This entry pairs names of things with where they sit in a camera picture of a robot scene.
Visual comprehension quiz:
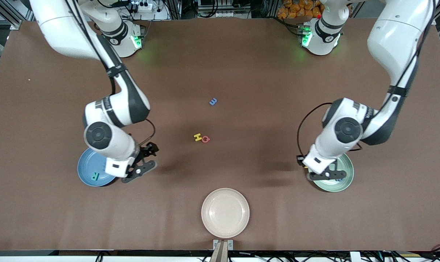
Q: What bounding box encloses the white power strip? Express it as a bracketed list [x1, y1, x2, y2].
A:
[131, 2, 153, 13]

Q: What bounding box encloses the bag of orange items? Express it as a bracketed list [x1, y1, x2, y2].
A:
[277, 0, 324, 19]

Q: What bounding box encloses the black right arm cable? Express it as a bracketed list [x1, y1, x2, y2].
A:
[65, 0, 156, 146]

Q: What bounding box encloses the green plate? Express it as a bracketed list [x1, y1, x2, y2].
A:
[313, 153, 354, 192]

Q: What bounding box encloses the beige plate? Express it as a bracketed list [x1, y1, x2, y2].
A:
[201, 188, 250, 239]

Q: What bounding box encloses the metal equipment shelf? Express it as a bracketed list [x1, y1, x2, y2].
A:
[197, 0, 251, 18]

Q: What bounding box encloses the blue plate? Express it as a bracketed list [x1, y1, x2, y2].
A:
[77, 147, 118, 187]

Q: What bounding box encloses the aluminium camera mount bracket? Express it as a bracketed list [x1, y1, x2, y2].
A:
[213, 239, 233, 262]

